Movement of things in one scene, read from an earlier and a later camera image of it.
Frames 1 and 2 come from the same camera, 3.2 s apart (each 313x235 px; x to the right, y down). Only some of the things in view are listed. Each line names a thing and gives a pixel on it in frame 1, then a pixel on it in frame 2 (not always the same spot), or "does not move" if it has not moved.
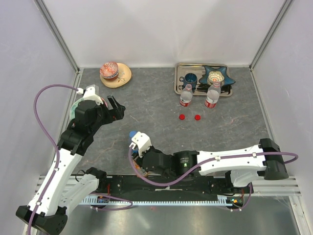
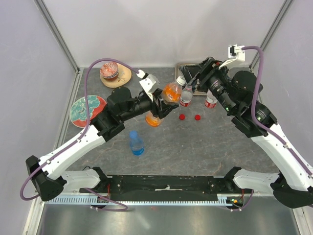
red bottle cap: [197, 117] does not move
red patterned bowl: [109, 71] does not move
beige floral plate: [123, 77] does not move
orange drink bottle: [137, 166] -> [171, 93]
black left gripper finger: [120, 109] -> [165, 107]
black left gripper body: [107, 116] -> [155, 108]
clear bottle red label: [212, 95] does not move
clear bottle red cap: [186, 96] does not move
